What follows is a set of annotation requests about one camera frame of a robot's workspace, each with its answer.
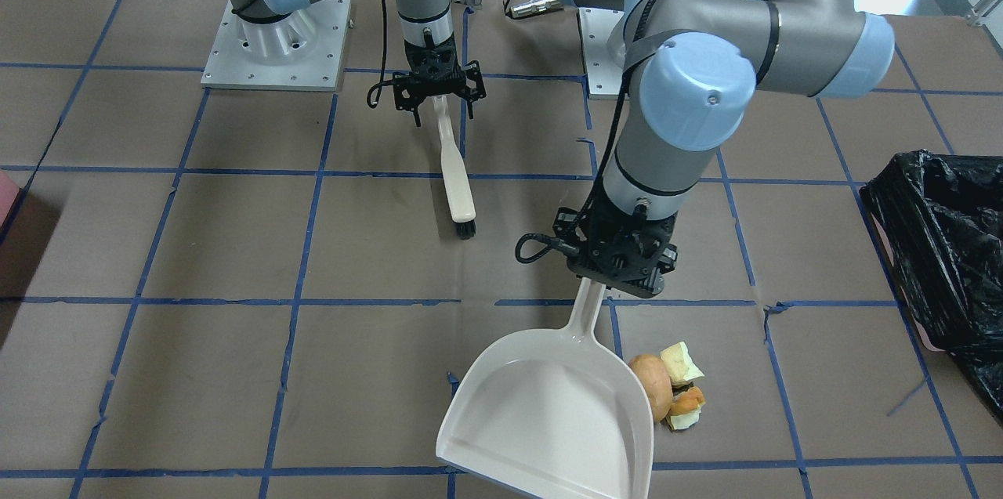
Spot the beige hand brush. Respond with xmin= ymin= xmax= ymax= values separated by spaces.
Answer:
xmin=433 ymin=95 xmax=476 ymax=240

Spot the round orange bread bun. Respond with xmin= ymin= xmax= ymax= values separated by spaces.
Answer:
xmin=629 ymin=355 xmax=674 ymax=423

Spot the orange yellow bread piece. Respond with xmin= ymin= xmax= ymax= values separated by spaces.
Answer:
xmin=667 ymin=385 xmax=706 ymax=432

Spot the beige plastic dustpan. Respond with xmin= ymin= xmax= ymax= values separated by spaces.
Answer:
xmin=436 ymin=279 xmax=654 ymax=498

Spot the bin with black bag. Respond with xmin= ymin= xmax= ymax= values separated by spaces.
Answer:
xmin=860 ymin=150 xmax=1002 ymax=419

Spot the pink box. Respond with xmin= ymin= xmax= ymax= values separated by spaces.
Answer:
xmin=0 ymin=170 xmax=22 ymax=233

